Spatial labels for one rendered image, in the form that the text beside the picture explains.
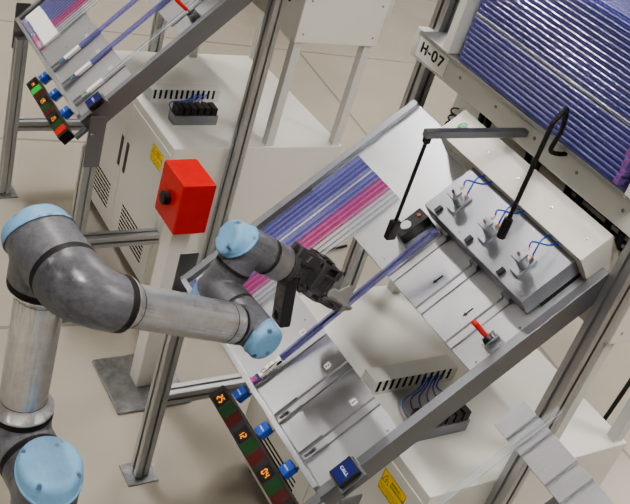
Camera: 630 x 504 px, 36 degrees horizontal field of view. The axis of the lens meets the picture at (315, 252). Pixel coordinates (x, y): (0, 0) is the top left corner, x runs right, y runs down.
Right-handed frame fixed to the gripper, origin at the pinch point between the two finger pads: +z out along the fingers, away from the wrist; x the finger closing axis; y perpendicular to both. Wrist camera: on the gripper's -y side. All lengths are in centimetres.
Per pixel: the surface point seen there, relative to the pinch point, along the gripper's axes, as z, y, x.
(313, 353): 0.5, -11.9, -0.8
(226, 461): 49, -71, 52
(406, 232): 5.6, 20.2, 3.8
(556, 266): 13.4, 33.4, -27.4
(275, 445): 42, -51, 32
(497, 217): 10.9, 34.2, -9.7
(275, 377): -2.8, -20.8, 0.8
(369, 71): 212, 57, 323
